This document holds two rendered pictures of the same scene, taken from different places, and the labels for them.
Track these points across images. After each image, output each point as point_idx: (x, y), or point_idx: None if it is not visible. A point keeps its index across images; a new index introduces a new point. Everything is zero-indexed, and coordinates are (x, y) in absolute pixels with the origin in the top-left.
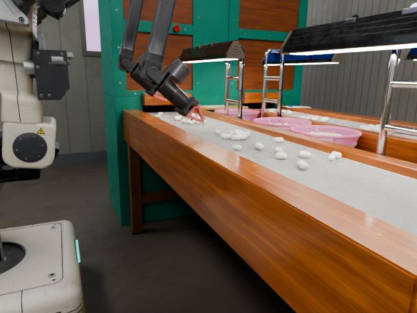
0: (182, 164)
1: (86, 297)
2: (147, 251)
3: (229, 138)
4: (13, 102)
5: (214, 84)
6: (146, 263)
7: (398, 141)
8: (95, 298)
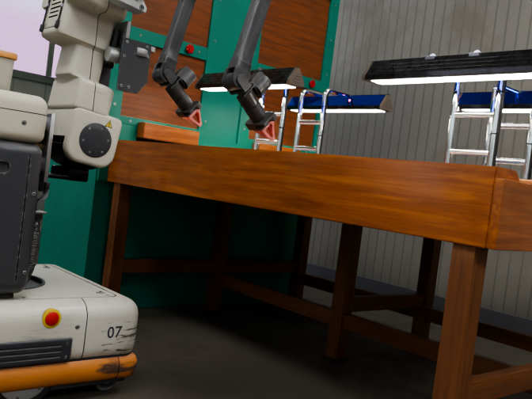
0: (268, 171)
1: None
2: (138, 331)
3: None
4: (91, 87)
5: (223, 127)
6: (146, 339)
7: None
8: None
